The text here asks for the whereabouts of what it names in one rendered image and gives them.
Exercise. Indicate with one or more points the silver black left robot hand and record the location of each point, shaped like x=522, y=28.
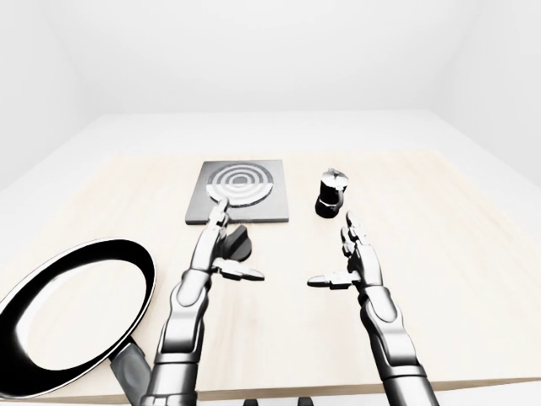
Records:
x=204, y=249

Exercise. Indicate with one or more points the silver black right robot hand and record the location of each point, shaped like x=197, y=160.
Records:
x=367, y=262

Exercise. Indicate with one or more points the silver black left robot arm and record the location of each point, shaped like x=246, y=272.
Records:
x=175, y=338

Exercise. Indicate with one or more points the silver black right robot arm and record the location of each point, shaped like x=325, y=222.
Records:
x=395, y=342

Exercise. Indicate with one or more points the round black stove knob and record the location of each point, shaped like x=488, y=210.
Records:
x=239, y=245

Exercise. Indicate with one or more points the flat dark stove plate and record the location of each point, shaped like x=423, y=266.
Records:
x=241, y=192

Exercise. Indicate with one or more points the black silver moka pot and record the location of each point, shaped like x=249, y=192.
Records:
x=331, y=194

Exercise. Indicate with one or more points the black frying pan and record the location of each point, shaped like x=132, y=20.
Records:
x=72, y=313

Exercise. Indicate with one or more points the small dark shape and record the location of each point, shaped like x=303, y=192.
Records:
x=251, y=402
x=305, y=402

